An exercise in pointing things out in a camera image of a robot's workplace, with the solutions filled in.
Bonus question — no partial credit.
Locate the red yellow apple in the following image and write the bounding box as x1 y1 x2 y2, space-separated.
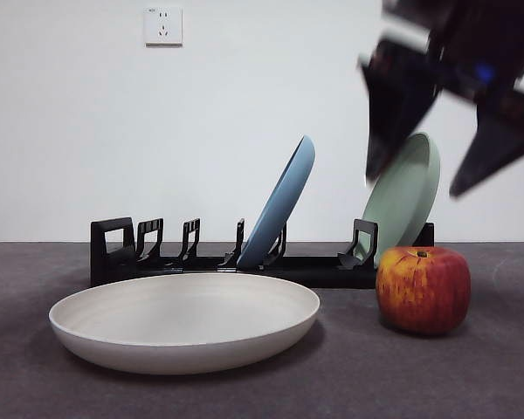
375 245 472 337

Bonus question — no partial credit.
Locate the cream yellow round plate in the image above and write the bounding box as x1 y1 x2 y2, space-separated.
48 271 321 376

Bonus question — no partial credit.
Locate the green round plate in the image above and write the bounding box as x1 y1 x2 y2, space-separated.
360 131 442 269

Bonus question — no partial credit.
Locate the blue round plate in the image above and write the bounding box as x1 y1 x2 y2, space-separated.
236 134 316 269

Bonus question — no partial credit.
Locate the black plate rack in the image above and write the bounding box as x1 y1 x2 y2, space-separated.
89 216 436 290

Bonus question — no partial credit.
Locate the white wall socket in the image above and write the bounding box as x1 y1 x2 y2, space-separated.
144 6 184 48

